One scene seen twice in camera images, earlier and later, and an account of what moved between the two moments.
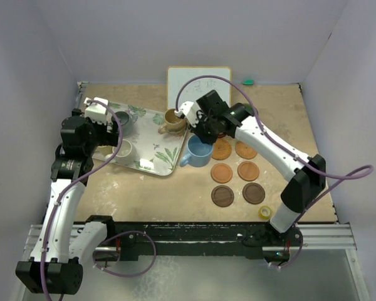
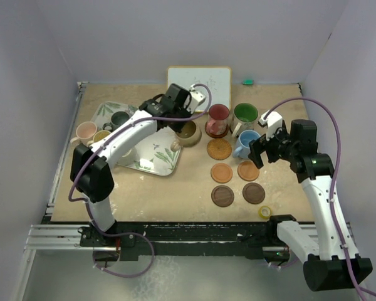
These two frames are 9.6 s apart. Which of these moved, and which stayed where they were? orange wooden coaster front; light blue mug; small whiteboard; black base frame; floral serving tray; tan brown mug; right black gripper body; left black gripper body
Moved: right black gripper body; left black gripper body; light blue mug; tan brown mug
Stayed: orange wooden coaster front; small whiteboard; floral serving tray; black base frame
